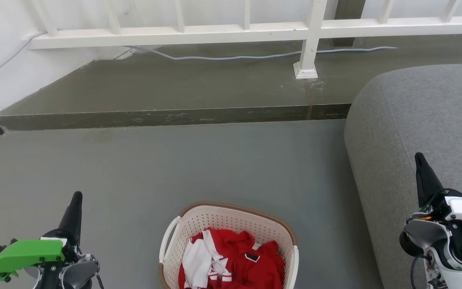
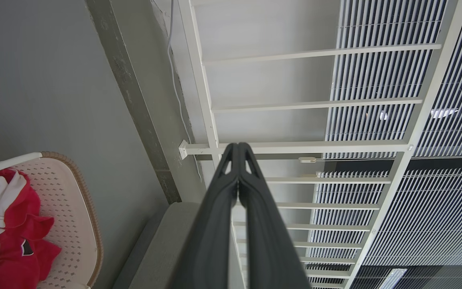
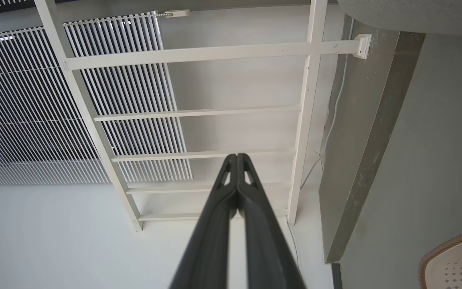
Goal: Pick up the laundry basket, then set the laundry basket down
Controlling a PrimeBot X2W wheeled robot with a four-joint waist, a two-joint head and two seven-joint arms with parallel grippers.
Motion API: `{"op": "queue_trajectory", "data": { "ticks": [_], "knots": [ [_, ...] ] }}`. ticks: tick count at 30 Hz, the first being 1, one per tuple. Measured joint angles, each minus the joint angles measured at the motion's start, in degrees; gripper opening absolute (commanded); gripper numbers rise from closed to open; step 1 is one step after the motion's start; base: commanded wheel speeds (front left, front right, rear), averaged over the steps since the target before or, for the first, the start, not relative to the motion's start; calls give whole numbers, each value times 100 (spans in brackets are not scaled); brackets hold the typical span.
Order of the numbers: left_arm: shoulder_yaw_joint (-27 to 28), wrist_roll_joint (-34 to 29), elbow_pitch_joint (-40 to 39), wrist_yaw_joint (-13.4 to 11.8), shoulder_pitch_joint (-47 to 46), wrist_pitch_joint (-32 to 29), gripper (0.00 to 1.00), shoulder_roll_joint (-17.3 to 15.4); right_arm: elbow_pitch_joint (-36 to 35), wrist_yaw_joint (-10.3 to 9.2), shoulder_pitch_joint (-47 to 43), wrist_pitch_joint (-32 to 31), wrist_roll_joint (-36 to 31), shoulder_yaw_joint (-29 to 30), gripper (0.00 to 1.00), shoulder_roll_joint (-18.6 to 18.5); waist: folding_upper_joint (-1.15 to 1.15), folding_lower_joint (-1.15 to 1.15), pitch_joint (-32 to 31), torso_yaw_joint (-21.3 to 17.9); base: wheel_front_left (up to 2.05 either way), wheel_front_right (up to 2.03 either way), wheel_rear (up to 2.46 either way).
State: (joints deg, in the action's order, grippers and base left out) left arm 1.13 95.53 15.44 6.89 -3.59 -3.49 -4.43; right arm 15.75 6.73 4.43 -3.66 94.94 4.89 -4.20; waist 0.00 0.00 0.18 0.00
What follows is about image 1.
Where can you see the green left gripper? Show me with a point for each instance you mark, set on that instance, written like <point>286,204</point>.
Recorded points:
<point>26,253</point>

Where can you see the beige perforated laundry basket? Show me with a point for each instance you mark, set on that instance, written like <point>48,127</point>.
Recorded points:
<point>231,218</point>

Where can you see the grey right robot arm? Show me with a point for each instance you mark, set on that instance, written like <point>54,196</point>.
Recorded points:
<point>435,237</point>

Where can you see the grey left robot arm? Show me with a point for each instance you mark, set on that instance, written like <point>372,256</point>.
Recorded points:
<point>76,275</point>

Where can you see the grey fabric sofa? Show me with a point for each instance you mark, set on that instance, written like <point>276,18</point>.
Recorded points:
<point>415,120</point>

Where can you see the white garment with red stripes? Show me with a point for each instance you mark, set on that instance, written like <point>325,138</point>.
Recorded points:
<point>199,261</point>

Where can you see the raised concrete ledge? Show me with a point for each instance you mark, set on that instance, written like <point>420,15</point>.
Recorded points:
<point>175,92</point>

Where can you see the red shirt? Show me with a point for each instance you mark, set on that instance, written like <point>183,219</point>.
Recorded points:
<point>251,265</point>

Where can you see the white metal railing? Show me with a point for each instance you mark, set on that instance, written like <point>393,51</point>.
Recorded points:
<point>231,30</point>

